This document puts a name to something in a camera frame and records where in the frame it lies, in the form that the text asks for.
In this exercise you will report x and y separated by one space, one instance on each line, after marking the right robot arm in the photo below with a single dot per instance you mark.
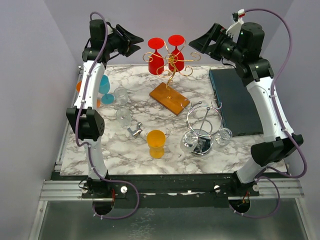
256 73

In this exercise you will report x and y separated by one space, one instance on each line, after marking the chrome wire glass rack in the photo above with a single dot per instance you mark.
205 120

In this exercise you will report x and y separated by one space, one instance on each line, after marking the gold wire wine glass rack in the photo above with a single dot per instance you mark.
164 93

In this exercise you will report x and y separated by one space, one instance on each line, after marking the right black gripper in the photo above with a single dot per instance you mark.
217 33

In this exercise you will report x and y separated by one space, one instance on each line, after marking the red wine glass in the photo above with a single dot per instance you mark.
177 40
156 62

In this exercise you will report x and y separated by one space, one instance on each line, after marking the clear glass on chrome rack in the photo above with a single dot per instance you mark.
189 142

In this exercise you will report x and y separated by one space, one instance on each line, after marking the yellow wine glass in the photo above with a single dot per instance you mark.
156 141

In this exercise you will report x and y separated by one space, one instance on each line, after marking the clear wine glass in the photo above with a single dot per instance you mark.
123 116
121 95

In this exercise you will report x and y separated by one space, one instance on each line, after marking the blue wine glass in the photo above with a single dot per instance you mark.
104 88

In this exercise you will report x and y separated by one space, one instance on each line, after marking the aluminium rail frame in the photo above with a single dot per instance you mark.
278 213

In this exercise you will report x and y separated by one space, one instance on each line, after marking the white cylinder fitting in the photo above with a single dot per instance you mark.
144 134

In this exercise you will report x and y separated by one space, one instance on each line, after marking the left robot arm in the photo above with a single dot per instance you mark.
87 124

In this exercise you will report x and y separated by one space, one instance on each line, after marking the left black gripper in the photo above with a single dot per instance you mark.
125 38

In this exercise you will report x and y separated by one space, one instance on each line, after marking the orange wine glass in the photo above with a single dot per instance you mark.
78 86

